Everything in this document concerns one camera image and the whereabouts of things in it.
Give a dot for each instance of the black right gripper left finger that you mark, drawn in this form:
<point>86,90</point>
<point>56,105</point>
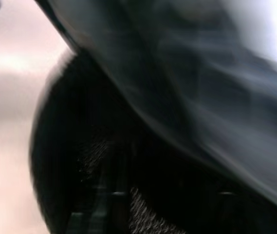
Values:
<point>70,136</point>

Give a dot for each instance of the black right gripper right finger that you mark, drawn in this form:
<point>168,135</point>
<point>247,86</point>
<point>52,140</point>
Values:
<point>189,202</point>

